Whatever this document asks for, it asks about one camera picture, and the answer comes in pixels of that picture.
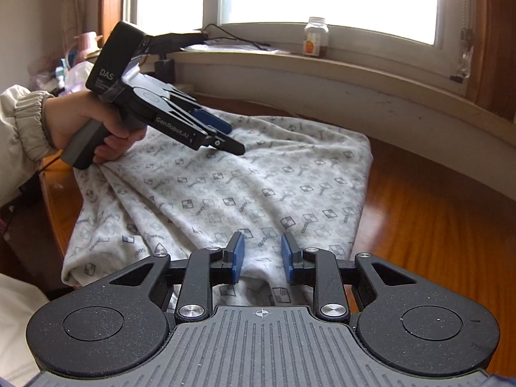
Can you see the clear plastic bag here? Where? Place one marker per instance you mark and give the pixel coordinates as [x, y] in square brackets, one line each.
[242, 49]

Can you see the black power adapter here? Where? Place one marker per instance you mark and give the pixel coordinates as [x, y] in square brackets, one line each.
[165, 68]

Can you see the pale curtain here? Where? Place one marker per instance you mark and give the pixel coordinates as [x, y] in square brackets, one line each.
[76, 4]

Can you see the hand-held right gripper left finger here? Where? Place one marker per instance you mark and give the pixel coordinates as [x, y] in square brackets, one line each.
[238, 260]

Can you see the person's beige jacket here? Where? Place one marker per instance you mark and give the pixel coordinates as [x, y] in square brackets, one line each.
[20, 322]

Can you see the beige window sill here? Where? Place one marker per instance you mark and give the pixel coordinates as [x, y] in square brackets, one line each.
[363, 76]

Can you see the jar with orange label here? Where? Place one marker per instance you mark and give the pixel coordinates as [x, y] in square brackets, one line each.
[315, 36]

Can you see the pink and white clutter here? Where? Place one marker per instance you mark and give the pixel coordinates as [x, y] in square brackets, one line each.
[80, 56]

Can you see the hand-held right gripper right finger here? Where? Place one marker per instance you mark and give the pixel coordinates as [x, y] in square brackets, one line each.
[288, 262]

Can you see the person's left hand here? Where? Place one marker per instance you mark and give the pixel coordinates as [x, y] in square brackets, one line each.
[76, 113]

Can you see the clear plastic window clip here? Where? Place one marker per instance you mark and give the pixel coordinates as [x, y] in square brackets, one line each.
[467, 54]

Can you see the brown wooden window frame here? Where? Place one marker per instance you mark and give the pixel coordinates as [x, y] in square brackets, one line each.
[492, 40]
[113, 0]

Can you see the white checker-print pajama garment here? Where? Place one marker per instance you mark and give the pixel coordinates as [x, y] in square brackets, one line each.
[242, 185]

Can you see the flat black device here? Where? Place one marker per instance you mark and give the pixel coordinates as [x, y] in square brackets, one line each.
[177, 40]

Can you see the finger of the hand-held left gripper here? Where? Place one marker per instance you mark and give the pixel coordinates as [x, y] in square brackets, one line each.
[227, 145]
[213, 123]

